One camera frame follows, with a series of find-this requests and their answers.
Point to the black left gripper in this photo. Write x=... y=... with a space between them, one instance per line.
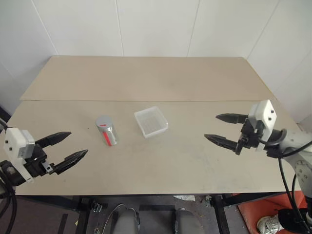
x=36 y=163

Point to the orange floor mat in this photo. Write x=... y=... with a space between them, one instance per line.
x=251 y=209

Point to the white sneaker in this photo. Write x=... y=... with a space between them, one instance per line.
x=269 y=224

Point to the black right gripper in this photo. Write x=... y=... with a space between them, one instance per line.
x=249 y=139

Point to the dark grey rounded shape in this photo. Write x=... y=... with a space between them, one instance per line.
x=184 y=220
x=128 y=220

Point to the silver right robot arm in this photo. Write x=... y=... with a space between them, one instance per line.
x=296 y=151

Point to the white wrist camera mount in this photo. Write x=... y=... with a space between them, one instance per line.
x=267 y=114
x=12 y=143

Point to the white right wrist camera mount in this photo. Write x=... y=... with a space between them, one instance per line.
x=267 y=114

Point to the grey tube cap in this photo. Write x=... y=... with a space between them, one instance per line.
x=103 y=121

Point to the clear square plastic container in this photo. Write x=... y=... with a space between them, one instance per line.
x=151 y=123

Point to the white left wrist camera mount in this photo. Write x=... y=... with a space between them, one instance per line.
x=12 y=143

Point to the silver red can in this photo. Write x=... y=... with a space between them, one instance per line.
x=110 y=136

